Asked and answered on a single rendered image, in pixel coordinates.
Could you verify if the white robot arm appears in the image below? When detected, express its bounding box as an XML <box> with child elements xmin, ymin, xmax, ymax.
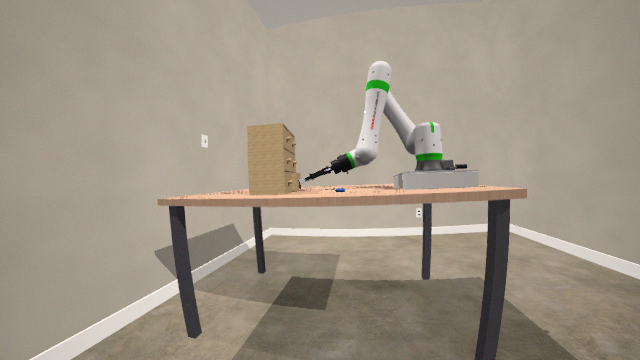
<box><xmin>337</xmin><ymin>61</ymin><xmax>467</xmax><ymax>174</ymax></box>

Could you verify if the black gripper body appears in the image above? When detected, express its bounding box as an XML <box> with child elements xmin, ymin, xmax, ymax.
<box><xmin>327</xmin><ymin>160</ymin><xmax>341</xmax><ymax>174</ymax></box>

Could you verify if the small wooden chest of drawers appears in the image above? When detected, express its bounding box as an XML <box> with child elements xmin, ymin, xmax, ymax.
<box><xmin>247</xmin><ymin>123</ymin><xmax>296</xmax><ymax>195</ymax></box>

